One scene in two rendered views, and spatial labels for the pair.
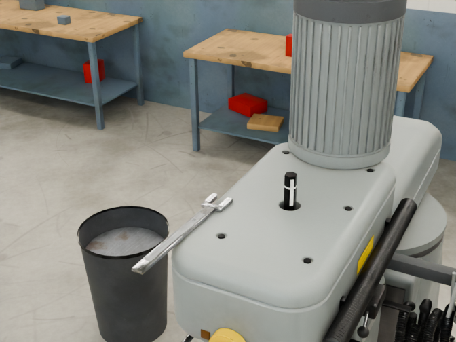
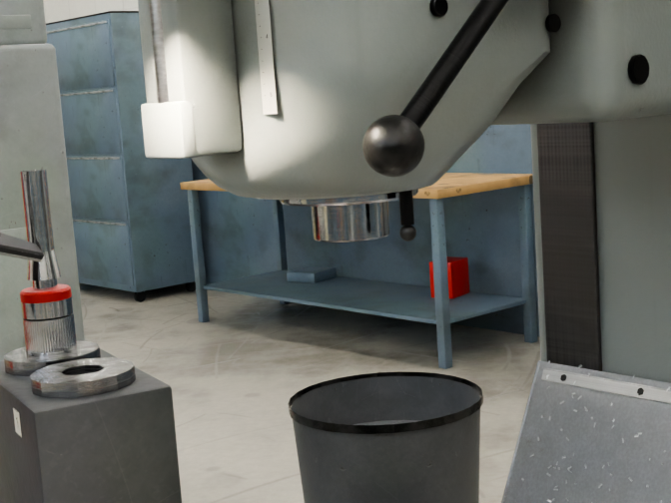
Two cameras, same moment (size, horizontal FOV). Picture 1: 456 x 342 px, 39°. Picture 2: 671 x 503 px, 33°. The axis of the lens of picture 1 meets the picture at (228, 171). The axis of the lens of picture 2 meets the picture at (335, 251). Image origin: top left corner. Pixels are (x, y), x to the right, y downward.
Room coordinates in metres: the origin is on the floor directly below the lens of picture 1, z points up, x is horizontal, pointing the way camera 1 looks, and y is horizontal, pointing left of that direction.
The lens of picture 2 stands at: (0.30, -0.35, 1.37)
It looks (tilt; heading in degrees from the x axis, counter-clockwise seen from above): 8 degrees down; 22
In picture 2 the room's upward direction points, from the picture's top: 4 degrees counter-clockwise
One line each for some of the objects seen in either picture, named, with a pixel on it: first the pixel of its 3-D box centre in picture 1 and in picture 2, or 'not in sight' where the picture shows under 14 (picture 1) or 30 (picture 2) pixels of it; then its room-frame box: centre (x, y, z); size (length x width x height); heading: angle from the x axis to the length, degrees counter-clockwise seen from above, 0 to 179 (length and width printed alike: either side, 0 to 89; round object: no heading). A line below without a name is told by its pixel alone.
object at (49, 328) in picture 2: not in sight; (49, 324); (1.19, 0.30, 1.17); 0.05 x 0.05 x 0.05
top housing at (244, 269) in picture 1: (291, 239); not in sight; (0.97, -0.11, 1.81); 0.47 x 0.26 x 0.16; 152
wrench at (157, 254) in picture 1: (183, 231); not in sight; (0.87, 0.07, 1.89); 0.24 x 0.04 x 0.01; 149
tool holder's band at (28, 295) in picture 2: not in sight; (45, 293); (1.19, 0.30, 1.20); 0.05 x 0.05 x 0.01
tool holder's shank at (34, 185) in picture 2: not in sight; (39, 230); (1.19, 0.30, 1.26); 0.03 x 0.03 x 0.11
